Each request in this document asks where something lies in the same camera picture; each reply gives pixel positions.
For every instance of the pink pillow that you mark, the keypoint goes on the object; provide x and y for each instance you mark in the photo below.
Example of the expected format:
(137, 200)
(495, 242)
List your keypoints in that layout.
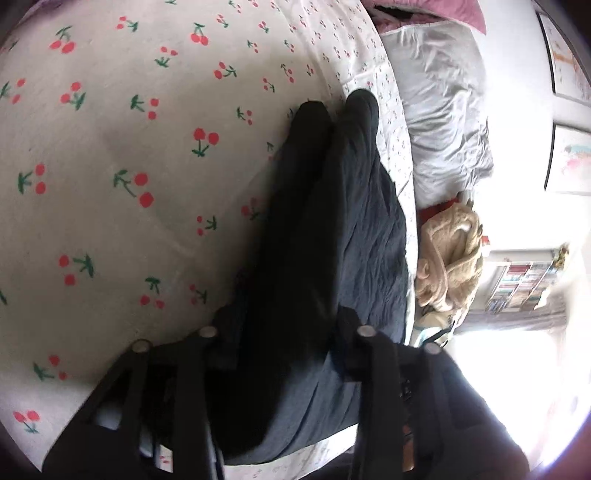
(438, 11)

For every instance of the black quilted garment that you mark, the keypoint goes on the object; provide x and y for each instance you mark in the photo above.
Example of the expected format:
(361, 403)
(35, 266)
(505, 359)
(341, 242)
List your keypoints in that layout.
(323, 230)

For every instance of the cherry print bed sheet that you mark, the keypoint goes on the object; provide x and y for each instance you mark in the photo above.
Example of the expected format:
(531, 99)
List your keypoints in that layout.
(115, 207)

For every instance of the framed wall picture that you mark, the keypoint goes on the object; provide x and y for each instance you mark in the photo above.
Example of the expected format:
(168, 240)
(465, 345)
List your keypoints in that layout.
(563, 60)
(570, 161)

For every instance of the beige fuzzy robe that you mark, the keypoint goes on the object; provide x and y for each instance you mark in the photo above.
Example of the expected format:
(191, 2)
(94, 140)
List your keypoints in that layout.
(452, 258)

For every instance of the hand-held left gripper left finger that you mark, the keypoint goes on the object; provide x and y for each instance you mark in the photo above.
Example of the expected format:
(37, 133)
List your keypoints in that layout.
(194, 360)

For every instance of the white tote bag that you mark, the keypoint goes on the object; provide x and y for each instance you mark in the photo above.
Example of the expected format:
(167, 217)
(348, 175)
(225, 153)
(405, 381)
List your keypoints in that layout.
(434, 325)

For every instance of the bookshelf with books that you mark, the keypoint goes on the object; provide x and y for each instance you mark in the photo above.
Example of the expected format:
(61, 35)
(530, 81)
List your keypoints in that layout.
(521, 281)

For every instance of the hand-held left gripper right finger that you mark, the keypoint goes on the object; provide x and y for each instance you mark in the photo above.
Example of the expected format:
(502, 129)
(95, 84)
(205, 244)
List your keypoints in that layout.
(378, 369)

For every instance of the red cloth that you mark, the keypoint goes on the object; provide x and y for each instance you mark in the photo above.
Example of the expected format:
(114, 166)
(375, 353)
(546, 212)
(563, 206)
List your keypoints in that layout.
(434, 212)

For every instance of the grey pillow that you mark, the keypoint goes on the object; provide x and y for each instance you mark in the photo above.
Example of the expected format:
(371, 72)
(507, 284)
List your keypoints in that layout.
(438, 101)

